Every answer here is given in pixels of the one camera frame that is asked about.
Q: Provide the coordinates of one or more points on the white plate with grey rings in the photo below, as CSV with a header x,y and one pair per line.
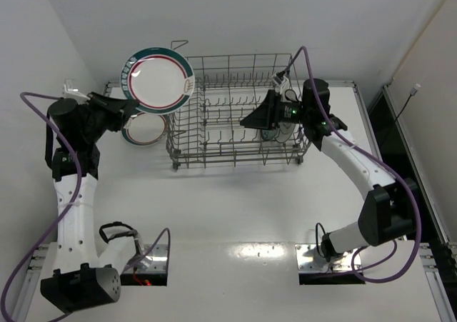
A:
x,y
285,132

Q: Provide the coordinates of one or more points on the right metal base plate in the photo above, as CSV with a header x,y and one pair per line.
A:
x,y
310,262

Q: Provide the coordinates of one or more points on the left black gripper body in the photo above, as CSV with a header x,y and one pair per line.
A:
x,y
108,108

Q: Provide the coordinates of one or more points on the grey wire dish rack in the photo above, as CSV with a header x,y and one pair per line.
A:
x,y
207,130

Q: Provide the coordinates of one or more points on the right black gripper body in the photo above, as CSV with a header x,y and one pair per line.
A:
x,y
271,109

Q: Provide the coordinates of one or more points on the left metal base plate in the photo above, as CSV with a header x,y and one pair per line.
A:
x,y
156,261

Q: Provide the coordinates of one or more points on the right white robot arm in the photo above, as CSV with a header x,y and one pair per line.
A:
x,y
387,211

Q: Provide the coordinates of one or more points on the teal patterned small plate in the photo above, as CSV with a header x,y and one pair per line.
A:
x,y
268,135

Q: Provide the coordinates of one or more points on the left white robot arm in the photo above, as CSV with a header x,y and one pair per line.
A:
x,y
81,277

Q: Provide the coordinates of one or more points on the metal base plate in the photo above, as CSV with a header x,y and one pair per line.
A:
x,y
156,261
310,262

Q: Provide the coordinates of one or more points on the red-green rimmed plate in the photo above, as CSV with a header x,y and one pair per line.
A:
x,y
144,129
160,79

